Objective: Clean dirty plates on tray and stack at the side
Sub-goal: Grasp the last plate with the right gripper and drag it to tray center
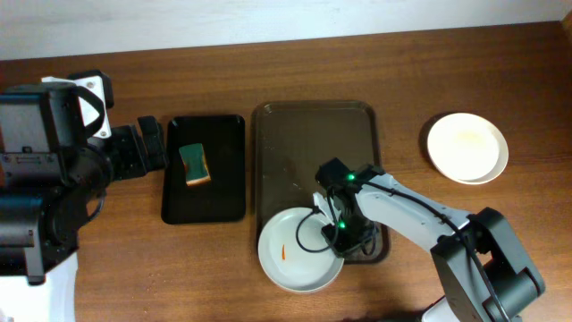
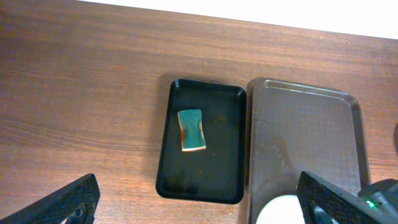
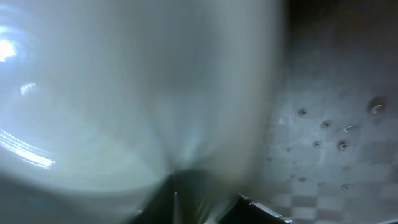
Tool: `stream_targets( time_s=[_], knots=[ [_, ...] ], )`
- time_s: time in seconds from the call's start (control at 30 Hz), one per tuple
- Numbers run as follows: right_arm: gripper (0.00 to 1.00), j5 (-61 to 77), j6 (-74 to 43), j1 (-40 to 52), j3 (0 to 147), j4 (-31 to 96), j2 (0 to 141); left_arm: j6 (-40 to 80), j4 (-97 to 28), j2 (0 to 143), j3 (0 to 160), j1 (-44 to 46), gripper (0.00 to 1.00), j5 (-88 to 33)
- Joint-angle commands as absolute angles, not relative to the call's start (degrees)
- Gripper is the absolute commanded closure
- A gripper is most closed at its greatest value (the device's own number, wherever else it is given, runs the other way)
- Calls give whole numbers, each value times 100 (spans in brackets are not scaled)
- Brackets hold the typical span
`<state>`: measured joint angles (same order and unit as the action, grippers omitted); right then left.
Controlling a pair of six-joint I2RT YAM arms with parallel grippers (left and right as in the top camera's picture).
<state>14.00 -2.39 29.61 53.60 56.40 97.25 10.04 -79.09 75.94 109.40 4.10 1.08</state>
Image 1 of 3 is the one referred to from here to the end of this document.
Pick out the pale grey plate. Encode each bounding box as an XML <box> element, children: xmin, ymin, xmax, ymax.
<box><xmin>257</xmin><ymin>208</ymin><xmax>344</xmax><ymax>293</ymax></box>

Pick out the green and yellow sponge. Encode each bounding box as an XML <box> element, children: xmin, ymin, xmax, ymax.
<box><xmin>179</xmin><ymin>143</ymin><xmax>211</xmax><ymax>186</ymax></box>

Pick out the cream plate top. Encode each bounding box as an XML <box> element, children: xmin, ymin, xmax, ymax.
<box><xmin>426</xmin><ymin>113</ymin><xmax>509</xmax><ymax>185</ymax></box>

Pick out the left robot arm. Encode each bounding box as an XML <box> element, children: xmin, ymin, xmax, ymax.
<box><xmin>1</xmin><ymin>70</ymin><xmax>168</xmax><ymax>321</ymax></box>

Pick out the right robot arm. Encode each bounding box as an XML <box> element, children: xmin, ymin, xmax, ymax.
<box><xmin>315</xmin><ymin>158</ymin><xmax>546</xmax><ymax>322</ymax></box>

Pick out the small black tray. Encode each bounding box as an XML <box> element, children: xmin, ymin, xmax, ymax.
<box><xmin>161</xmin><ymin>114</ymin><xmax>246</xmax><ymax>225</ymax></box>

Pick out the brown plastic serving tray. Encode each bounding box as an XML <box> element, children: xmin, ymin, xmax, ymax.
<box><xmin>252</xmin><ymin>100</ymin><xmax>391</xmax><ymax>265</ymax></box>

